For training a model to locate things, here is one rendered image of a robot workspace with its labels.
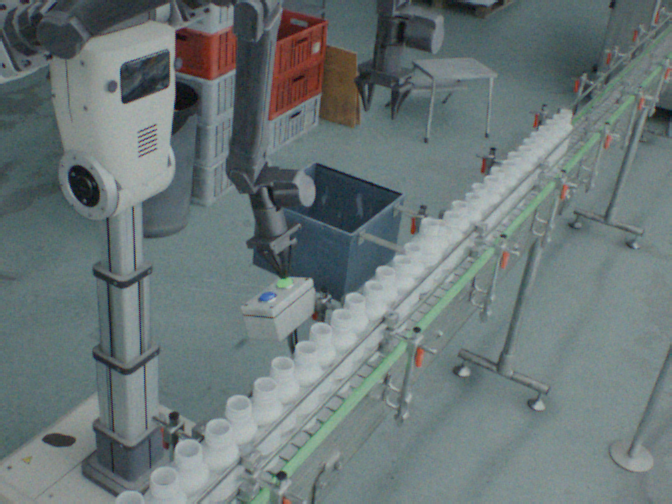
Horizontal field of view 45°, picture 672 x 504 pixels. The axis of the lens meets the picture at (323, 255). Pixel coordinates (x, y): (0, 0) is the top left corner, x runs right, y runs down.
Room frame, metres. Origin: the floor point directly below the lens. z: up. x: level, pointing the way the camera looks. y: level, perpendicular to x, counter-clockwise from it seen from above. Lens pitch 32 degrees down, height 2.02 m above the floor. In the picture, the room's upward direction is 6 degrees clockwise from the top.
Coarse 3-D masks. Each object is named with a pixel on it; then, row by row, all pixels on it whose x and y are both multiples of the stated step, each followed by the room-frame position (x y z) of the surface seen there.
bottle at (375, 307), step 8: (368, 288) 1.28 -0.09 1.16; (376, 288) 1.30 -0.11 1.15; (368, 296) 1.27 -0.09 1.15; (376, 296) 1.27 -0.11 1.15; (368, 304) 1.27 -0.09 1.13; (376, 304) 1.27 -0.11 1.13; (384, 304) 1.28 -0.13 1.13; (368, 312) 1.26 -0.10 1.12; (376, 312) 1.26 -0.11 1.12; (384, 312) 1.27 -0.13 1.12; (368, 320) 1.26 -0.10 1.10; (376, 320) 1.26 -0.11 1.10; (368, 328) 1.26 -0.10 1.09; (368, 336) 1.26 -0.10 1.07; (376, 336) 1.26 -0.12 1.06; (368, 344) 1.26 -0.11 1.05; (376, 344) 1.26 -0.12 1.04; (368, 352) 1.25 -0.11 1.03
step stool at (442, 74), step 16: (416, 64) 4.94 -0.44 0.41; (432, 64) 4.95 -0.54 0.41; (448, 64) 4.99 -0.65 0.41; (464, 64) 5.02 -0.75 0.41; (480, 64) 5.06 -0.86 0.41; (416, 80) 5.21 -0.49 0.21; (432, 80) 5.23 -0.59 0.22; (448, 80) 5.27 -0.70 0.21; (432, 96) 4.74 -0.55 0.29; (448, 96) 5.35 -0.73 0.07
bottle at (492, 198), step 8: (488, 176) 1.82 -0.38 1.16; (488, 184) 1.79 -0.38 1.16; (496, 184) 1.79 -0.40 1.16; (488, 192) 1.79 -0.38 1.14; (496, 192) 1.80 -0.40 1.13; (488, 200) 1.78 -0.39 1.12; (496, 200) 1.78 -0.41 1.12; (488, 208) 1.78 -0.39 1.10; (488, 224) 1.78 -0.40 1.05; (488, 240) 1.79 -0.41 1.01
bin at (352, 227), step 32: (320, 192) 2.23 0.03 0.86; (352, 192) 2.18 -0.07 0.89; (384, 192) 2.13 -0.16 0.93; (320, 224) 1.88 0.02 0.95; (352, 224) 2.17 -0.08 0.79; (384, 224) 2.00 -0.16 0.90; (256, 256) 1.97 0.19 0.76; (320, 256) 1.87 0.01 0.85; (352, 256) 1.85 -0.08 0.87; (384, 256) 2.03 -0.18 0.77; (352, 288) 1.87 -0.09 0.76
